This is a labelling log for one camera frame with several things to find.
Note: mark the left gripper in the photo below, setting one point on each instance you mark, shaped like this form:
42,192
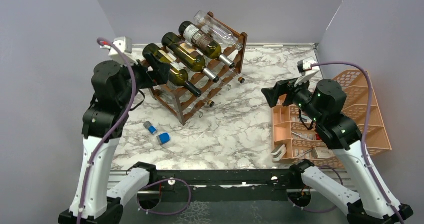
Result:
159,76

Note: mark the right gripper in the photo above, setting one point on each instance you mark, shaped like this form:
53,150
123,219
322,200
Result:
283,87

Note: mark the green wine bottle black cap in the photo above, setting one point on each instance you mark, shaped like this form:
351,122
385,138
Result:
177,71

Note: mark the green wine bottle silver cap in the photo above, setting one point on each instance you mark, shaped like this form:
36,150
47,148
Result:
187,55

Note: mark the green wine bottle white label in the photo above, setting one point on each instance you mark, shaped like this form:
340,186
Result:
207,45

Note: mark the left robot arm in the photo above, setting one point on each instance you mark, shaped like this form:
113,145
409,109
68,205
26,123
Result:
115,87

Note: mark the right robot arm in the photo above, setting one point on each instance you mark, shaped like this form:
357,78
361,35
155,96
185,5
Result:
371,202

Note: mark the cork bottle end right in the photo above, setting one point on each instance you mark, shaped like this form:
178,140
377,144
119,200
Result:
241,80

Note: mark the cork bottle end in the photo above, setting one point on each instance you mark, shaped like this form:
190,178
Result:
241,80
210,103

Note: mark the brown wooden wine rack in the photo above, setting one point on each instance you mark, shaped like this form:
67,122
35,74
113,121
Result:
204,57

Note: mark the clear bottle lower rack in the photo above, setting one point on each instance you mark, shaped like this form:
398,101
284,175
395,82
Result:
220,83

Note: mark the cork bottle end lower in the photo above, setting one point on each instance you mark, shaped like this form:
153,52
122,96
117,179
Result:
210,103

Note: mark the orange plastic compartment tray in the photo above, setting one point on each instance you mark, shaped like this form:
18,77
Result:
290,128

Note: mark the small blue grey cap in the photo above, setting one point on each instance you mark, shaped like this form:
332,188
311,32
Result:
148,125

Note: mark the blue grey sharpener block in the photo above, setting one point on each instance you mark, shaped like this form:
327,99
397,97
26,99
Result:
163,138

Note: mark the white box in tray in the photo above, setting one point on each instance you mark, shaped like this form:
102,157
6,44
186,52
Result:
322,153

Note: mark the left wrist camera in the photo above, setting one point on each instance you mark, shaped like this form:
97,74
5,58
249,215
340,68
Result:
124,44

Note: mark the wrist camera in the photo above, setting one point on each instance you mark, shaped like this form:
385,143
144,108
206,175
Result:
124,44
307,70

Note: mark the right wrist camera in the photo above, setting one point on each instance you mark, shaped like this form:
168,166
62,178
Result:
307,70

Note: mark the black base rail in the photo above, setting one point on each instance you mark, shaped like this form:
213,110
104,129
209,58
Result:
220,185

